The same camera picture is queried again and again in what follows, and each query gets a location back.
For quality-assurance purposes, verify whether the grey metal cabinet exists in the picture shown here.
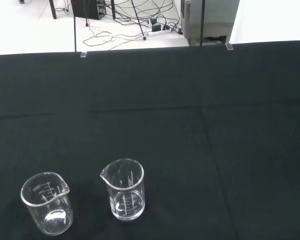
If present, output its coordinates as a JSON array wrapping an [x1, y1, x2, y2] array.
[[181, 0, 241, 47]]

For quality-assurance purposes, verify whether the black bench cloth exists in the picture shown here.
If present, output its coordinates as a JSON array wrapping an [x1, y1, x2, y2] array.
[[0, 39, 300, 240]]

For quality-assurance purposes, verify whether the thin black pole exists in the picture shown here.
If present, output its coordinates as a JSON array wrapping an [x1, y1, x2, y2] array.
[[199, 0, 206, 48], [72, 14, 78, 53]]

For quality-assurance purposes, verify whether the black desk leg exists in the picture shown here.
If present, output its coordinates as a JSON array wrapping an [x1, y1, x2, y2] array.
[[49, 0, 58, 20]]

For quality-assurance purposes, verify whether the grey floor cable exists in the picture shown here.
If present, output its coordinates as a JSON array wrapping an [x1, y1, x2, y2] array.
[[83, 29, 147, 51]]

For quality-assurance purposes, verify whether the dark computer case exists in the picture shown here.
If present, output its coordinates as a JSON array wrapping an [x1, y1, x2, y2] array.
[[71, 0, 106, 21]]

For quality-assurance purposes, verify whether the white power strip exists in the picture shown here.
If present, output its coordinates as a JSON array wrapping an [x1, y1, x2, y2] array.
[[146, 26, 171, 38]]

